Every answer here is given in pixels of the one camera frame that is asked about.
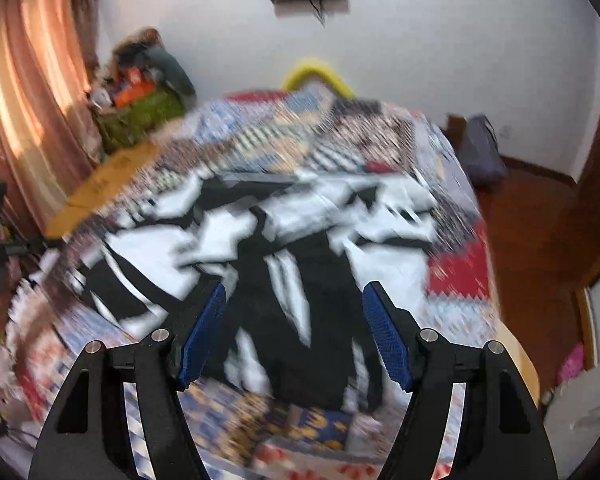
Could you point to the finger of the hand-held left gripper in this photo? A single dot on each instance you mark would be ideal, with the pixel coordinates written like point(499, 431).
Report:
point(30, 247)

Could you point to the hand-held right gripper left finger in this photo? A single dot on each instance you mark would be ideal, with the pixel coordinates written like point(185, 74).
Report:
point(200, 335)

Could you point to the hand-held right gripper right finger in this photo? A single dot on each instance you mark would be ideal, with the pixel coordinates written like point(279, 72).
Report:
point(390, 340)

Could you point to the black and white patterned garment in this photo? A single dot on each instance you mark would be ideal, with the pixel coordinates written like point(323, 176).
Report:
point(290, 285)

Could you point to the pile of mixed clothes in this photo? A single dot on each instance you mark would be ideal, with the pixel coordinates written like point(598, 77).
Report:
point(150, 65)

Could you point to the yellow wooden folding board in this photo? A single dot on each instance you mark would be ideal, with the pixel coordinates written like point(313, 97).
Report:
point(105, 180)

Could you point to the pink curtain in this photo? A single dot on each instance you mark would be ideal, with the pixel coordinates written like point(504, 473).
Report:
point(30, 85)

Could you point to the green patterned bag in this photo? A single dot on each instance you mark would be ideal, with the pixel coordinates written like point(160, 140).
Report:
point(135, 117)

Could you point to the pink item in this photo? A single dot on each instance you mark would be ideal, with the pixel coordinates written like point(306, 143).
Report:
point(572, 365)

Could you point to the grey bag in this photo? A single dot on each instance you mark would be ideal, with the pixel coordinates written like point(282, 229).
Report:
point(485, 152)

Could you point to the patchwork printed blanket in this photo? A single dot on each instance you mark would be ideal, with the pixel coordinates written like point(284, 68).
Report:
point(280, 130)

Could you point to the yellow foam tube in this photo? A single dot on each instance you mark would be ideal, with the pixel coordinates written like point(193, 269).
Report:
point(312, 67)

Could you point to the dark wooden bed post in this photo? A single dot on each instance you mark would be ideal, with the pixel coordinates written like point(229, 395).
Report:
point(455, 132)

